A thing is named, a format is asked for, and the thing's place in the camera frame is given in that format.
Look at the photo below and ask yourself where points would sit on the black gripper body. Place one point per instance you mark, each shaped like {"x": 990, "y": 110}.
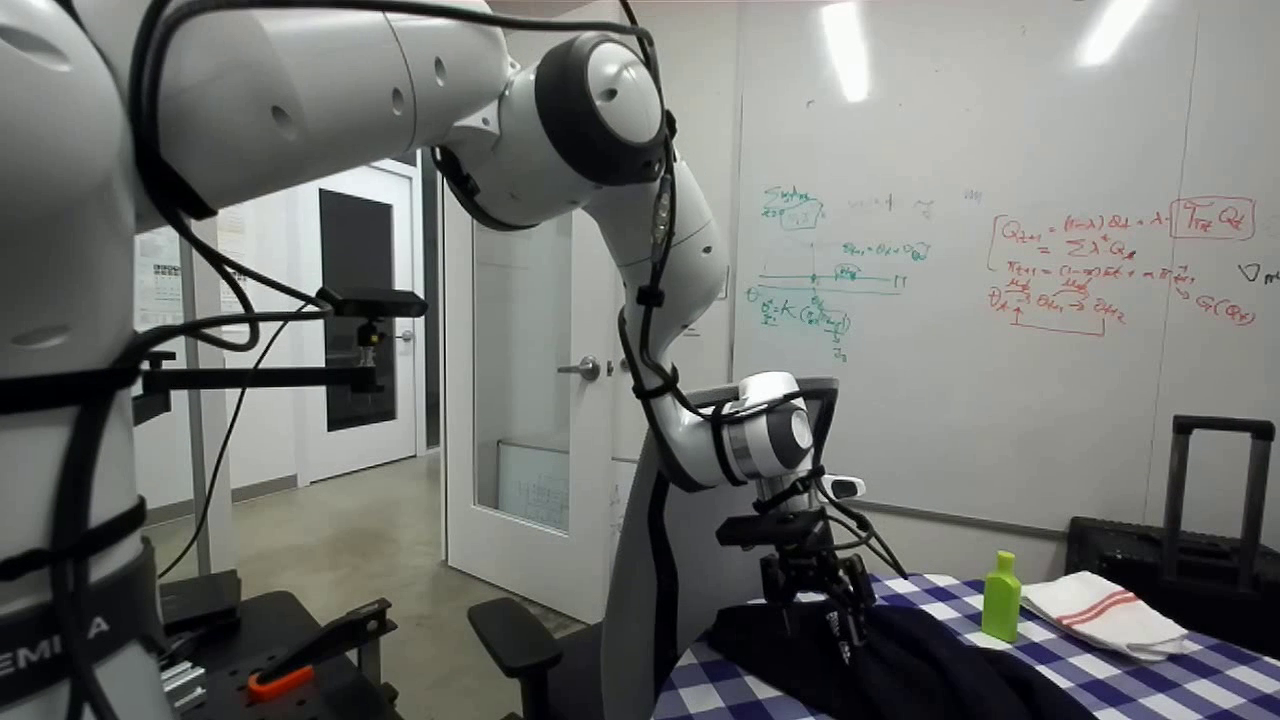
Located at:
{"x": 815, "y": 581}

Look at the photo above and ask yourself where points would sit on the black t-shirt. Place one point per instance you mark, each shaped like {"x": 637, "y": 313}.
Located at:
{"x": 935, "y": 683}

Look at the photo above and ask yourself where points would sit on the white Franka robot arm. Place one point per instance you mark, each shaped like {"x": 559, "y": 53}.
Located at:
{"x": 333, "y": 81}

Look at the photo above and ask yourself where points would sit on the grey office chair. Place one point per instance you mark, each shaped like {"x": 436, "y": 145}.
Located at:
{"x": 666, "y": 584}

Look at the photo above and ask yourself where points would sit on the green plastic bottle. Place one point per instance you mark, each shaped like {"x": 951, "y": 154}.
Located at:
{"x": 1002, "y": 602}

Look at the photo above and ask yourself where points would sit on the white towel with red stripes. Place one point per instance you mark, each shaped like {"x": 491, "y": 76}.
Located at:
{"x": 1103, "y": 610}

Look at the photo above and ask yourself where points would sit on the black suitcase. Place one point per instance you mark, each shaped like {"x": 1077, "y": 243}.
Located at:
{"x": 1161, "y": 563}

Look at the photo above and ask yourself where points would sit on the white door with glass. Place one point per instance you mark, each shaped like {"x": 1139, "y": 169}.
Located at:
{"x": 534, "y": 401}

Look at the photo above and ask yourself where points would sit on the blue white checkered tablecloth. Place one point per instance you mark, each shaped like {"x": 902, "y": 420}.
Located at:
{"x": 1201, "y": 687}

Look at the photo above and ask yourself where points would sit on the black clamp lever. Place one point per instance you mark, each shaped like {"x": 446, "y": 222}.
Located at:
{"x": 333, "y": 632}

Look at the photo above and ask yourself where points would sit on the dark door window panel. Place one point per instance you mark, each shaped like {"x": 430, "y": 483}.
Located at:
{"x": 353, "y": 243}

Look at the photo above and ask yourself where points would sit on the black robot cart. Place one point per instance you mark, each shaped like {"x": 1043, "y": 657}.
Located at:
{"x": 226, "y": 653}

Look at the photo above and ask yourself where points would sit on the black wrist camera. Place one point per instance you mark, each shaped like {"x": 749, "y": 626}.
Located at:
{"x": 768, "y": 531}

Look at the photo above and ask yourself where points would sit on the wall whiteboard with writing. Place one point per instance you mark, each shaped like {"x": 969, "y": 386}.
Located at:
{"x": 1002, "y": 173}

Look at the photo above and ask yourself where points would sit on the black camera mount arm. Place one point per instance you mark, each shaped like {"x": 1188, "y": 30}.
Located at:
{"x": 264, "y": 376}

